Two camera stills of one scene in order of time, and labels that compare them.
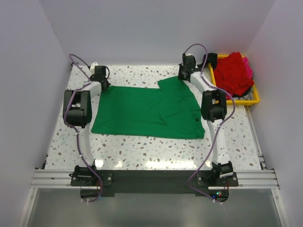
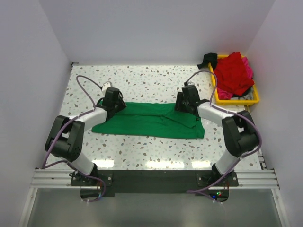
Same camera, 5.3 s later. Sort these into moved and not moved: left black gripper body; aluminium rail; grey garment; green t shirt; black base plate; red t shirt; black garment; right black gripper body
Moved: right black gripper body; left black gripper body; green t shirt
Not moved: black garment; black base plate; grey garment; red t shirt; aluminium rail
